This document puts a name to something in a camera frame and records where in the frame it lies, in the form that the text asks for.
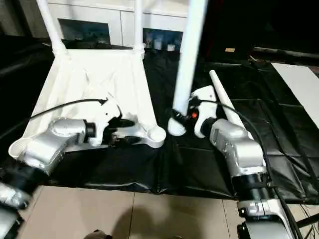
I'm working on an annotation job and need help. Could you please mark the black floor cables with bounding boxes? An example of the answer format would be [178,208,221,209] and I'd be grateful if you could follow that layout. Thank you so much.
[298,201,319,239]

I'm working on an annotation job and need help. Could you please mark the black metal rail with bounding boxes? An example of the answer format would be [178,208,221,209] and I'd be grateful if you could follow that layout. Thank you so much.
[251,46,319,56]

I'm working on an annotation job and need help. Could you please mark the white plastic table top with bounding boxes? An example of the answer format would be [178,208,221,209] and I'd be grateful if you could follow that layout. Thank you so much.
[8,46,167,162]

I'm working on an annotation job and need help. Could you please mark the white plastic table leg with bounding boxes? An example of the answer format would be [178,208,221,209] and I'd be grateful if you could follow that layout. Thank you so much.
[208,69,250,133]
[166,0,209,137]
[36,0,68,57]
[134,0,146,55]

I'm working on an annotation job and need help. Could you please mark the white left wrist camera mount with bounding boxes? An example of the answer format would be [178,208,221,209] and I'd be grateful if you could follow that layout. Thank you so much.
[91,96,123,148]

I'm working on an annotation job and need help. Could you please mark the white cabinet with glass doors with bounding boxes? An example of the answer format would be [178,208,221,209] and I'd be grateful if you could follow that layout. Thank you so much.
[46,0,189,53]

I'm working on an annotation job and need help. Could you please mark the black work mat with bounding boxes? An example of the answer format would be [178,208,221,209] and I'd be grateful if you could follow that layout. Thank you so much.
[0,32,319,205]

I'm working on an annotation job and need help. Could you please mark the white flat board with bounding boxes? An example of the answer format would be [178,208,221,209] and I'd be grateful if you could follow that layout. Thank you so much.
[270,62,319,123]

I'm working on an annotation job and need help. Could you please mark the black metal stand frame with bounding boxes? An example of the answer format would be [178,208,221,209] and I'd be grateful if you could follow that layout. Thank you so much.
[296,213,319,228]

